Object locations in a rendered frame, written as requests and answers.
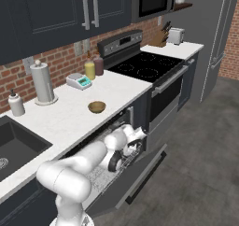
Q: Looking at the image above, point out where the narrow dark cupboard front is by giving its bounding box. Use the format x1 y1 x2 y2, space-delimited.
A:
125 91 153 134

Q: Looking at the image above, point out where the brown wall shelf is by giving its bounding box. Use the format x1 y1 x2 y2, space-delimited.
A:
172 2 194 13

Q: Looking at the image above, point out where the black oven door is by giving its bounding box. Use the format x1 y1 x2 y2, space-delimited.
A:
148 64 190 125

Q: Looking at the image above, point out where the dark upper cupboard door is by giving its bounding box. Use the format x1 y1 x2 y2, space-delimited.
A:
0 0 91 66
87 0 133 37

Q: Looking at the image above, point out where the brown wooden bowl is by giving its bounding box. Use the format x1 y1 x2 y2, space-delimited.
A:
87 100 107 115

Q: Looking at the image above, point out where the white kitchen scale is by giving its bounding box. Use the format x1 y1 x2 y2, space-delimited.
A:
65 73 93 92

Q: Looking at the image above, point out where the white toaster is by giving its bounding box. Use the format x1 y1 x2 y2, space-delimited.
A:
167 27 187 46

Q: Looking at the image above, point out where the yellow bottle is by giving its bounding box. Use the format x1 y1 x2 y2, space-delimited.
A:
84 50 96 81

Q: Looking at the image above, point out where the wooden knife block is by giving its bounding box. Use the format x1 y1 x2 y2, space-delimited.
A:
150 21 172 49

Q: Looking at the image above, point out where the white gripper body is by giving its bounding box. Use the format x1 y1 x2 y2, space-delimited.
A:
133 127 148 142

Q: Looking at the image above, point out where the black stove with hob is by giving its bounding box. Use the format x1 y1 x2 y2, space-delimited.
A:
96 29 191 134

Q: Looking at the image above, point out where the dark under-sink cupboard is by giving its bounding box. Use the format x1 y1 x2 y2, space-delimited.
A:
0 177 60 226

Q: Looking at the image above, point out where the white soap dispenser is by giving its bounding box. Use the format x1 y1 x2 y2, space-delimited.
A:
7 88 26 118

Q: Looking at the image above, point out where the black microwave oven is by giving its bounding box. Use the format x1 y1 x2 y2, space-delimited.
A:
130 0 177 23

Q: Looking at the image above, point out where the white paper towel roll holder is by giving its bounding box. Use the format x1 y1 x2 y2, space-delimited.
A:
29 59 60 106

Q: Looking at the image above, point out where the black sink basin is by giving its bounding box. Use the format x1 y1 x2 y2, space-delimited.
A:
0 115 53 183

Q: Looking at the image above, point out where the dark red bottle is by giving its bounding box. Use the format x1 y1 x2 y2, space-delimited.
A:
93 50 105 77

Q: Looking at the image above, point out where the grey fridge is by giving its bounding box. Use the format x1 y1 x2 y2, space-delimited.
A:
164 0 239 104

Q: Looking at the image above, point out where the dark lower cupboard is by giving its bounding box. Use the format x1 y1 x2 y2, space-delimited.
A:
176 51 200 112

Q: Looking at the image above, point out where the short grey cupboard handle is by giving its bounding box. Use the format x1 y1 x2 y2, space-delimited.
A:
126 106 135 129

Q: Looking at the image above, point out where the black dishwasher door handle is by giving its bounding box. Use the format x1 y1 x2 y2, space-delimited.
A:
124 151 168 205

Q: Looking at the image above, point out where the grey oven door handle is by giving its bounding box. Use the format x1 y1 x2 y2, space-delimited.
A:
153 64 190 94

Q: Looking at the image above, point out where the grey dishwasher door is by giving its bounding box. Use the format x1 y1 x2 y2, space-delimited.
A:
83 143 168 219

